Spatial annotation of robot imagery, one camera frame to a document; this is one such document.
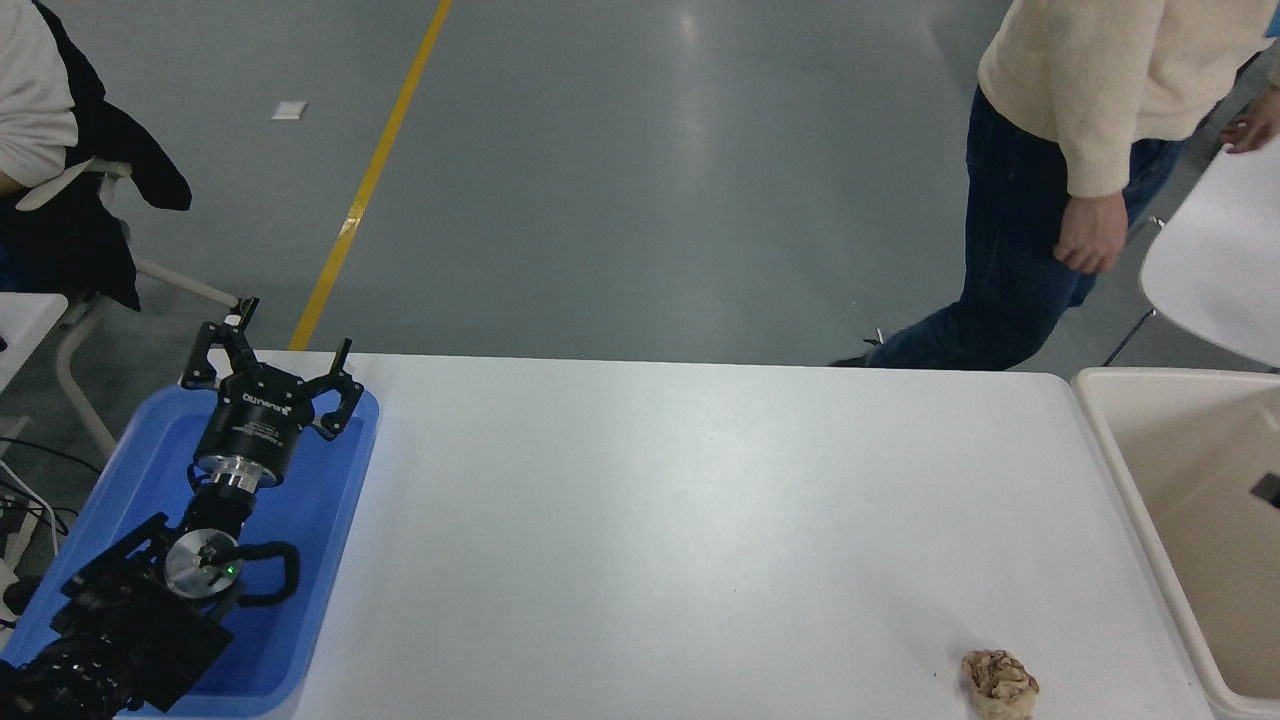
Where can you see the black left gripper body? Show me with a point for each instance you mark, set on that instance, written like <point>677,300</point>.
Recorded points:
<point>250,425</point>

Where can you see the blue plastic tray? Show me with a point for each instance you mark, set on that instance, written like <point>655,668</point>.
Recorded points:
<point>320,520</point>

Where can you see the black jacket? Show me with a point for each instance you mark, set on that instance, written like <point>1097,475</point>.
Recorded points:
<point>80,250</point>

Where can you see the white chair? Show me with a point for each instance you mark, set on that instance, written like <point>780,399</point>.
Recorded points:
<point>180,283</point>

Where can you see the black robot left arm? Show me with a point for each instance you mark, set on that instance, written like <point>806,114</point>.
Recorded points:
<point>130,620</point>

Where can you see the small white side table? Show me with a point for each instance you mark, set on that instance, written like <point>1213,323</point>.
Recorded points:
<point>25,325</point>

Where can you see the seated person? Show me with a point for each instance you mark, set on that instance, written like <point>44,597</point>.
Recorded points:
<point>30,100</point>

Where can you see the crumpled tan paper ball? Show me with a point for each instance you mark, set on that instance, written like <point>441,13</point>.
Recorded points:
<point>1000,686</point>

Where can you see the round white table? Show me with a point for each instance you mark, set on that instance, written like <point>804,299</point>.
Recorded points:
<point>1220,260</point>

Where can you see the large pale bin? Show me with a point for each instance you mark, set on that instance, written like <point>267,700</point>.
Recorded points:
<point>1180,500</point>

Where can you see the person's hand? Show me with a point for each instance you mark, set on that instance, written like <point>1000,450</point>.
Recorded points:
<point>1258,125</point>
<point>1092,235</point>

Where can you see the standing person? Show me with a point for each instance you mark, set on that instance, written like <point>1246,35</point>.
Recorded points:
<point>1100,80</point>

